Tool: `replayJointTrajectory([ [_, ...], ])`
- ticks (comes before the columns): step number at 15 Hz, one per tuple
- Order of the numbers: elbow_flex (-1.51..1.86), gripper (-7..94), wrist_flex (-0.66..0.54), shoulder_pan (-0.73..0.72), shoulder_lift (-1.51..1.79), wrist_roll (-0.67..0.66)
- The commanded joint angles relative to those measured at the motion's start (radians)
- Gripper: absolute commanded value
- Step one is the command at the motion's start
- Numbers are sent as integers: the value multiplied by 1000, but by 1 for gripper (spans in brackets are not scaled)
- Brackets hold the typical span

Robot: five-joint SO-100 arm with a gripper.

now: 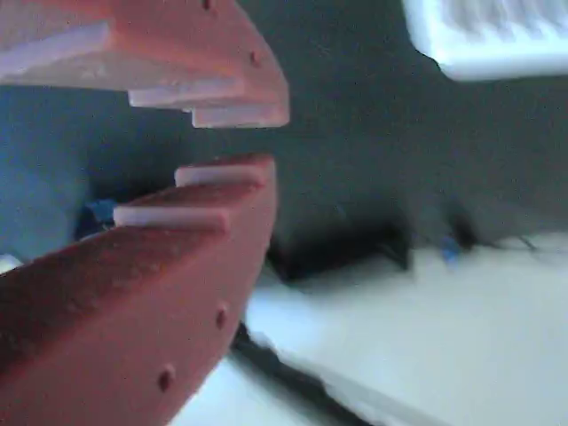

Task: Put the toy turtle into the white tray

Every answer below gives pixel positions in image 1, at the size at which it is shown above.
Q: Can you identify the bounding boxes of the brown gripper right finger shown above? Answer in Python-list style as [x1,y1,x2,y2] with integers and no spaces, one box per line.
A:
[0,0,291,130]

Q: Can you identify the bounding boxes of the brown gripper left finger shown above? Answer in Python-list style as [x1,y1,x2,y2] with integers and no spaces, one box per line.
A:
[0,153,278,426]

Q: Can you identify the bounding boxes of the white plastic dish rack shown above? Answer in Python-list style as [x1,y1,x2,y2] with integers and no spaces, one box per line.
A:
[401,0,568,83]

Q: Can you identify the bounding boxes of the small blue object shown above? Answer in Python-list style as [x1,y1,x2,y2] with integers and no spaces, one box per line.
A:
[441,236,461,265]

